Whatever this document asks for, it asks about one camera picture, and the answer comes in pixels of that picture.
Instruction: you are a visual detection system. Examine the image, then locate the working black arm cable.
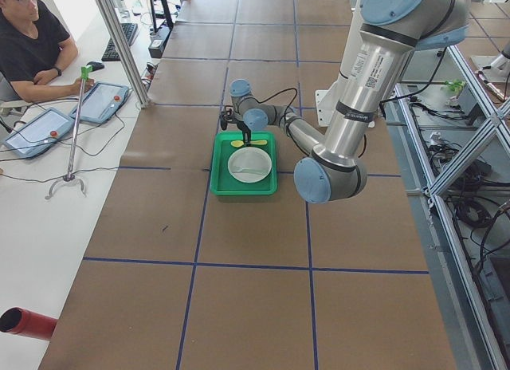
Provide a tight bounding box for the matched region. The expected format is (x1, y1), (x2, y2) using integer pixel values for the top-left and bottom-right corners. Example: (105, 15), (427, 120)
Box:
(222, 87), (300, 128)

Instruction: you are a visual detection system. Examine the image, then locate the white plastic fork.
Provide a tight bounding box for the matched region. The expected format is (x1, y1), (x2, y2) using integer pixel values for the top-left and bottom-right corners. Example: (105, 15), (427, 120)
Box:
(230, 167), (270, 176)

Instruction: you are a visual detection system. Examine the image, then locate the green plastic tray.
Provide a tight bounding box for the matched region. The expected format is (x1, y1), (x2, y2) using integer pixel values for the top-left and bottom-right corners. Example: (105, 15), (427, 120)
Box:
(210, 131), (277, 195)

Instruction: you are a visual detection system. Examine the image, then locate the black keyboard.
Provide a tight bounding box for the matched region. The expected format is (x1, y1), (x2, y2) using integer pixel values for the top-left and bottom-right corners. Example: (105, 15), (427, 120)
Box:
(100, 22), (139, 63)

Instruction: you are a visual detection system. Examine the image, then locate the black computer mouse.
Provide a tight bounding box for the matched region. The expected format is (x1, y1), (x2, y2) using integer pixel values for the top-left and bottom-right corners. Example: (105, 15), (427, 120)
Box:
(87, 61), (104, 72)

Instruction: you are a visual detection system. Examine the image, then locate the red cylinder tube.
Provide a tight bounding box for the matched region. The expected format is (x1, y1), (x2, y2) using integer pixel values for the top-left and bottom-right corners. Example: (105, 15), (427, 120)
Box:
(1, 307), (58, 341)

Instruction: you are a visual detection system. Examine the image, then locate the aluminium frame post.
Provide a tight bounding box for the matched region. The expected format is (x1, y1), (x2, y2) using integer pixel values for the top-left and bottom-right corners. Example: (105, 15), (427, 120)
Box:
(95, 0), (151, 108)

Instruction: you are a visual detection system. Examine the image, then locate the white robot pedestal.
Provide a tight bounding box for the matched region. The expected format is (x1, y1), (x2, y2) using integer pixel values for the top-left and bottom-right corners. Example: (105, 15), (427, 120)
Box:
(314, 0), (378, 128)

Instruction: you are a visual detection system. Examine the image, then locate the white round plate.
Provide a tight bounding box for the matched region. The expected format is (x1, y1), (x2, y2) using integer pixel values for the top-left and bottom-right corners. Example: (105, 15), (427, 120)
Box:
(227, 147), (272, 183)

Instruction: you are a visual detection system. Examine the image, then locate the far blue teach pendant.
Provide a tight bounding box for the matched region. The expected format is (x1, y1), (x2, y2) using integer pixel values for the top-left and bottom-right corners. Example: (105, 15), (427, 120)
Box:
(79, 82), (129, 124)

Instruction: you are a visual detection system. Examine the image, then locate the yellow plastic spoon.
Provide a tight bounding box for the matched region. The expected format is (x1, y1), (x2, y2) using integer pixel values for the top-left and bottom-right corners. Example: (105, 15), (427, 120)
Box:
(230, 140), (268, 148)

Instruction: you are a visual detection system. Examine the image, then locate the seated person black shirt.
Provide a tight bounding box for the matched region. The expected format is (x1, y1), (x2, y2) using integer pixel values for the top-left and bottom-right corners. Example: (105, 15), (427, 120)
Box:
(1, 0), (81, 103)

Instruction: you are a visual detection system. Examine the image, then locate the blue teach pendant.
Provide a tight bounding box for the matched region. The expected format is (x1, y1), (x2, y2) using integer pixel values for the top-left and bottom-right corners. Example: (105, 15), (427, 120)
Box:
(2, 108), (74, 159)
(79, 82), (129, 124)

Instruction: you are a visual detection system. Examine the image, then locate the working silver robot arm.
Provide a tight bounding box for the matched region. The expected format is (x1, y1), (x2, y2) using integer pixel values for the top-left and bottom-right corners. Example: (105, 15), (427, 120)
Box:
(229, 0), (471, 203)

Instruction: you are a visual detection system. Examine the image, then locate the near blue teach pendant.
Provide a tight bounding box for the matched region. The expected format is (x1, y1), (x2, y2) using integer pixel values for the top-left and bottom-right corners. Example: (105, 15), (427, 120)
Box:
(2, 108), (74, 159)

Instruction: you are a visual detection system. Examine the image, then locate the working black gripper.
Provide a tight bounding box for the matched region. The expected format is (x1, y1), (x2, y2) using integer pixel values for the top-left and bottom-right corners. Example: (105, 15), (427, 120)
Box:
(234, 119), (252, 147)

